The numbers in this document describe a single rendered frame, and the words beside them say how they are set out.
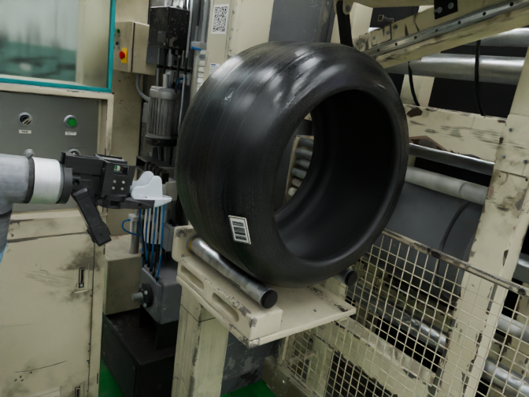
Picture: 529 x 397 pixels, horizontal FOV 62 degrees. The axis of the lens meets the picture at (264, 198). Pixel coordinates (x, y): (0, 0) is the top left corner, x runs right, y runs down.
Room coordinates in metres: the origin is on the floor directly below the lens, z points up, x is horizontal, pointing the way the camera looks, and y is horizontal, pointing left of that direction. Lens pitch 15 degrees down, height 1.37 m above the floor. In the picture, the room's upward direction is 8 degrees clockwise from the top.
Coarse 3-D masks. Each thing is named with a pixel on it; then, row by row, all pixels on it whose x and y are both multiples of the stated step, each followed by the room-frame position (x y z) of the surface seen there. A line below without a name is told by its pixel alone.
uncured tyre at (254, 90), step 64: (256, 64) 0.94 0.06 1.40; (320, 64) 0.91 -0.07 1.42; (192, 128) 0.94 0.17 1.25; (256, 128) 0.83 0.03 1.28; (320, 128) 1.30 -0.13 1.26; (384, 128) 1.20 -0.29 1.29; (192, 192) 0.91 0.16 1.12; (256, 192) 0.82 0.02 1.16; (320, 192) 1.31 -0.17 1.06; (384, 192) 1.11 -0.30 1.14; (256, 256) 0.85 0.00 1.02; (320, 256) 1.13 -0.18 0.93
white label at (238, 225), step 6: (228, 216) 0.82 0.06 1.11; (234, 216) 0.82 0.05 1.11; (234, 222) 0.82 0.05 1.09; (240, 222) 0.81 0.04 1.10; (234, 228) 0.83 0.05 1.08; (240, 228) 0.82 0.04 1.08; (246, 228) 0.81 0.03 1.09; (234, 234) 0.83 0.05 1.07; (240, 234) 0.82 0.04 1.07; (246, 234) 0.81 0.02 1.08; (234, 240) 0.83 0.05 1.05; (240, 240) 0.83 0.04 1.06; (246, 240) 0.82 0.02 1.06
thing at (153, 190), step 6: (150, 180) 0.78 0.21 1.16; (156, 180) 0.79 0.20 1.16; (138, 186) 0.77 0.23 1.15; (144, 186) 0.78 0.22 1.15; (150, 186) 0.78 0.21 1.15; (156, 186) 0.79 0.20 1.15; (132, 192) 0.76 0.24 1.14; (138, 192) 0.77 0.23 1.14; (144, 192) 0.78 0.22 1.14; (150, 192) 0.78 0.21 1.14; (156, 192) 0.79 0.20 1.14; (138, 198) 0.76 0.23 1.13; (144, 198) 0.77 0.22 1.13; (150, 198) 0.78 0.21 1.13; (156, 198) 0.79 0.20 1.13; (162, 198) 0.80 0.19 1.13; (168, 198) 0.82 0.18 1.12; (156, 204) 0.78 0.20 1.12; (162, 204) 0.80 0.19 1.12
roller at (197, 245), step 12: (192, 240) 1.15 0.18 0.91; (204, 252) 1.08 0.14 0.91; (216, 252) 1.07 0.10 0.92; (216, 264) 1.03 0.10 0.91; (228, 264) 1.01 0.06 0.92; (228, 276) 0.99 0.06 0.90; (240, 276) 0.96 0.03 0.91; (252, 276) 0.95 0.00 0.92; (240, 288) 0.95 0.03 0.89; (252, 288) 0.92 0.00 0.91; (264, 288) 0.90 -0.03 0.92; (264, 300) 0.88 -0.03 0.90; (276, 300) 0.91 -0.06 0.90
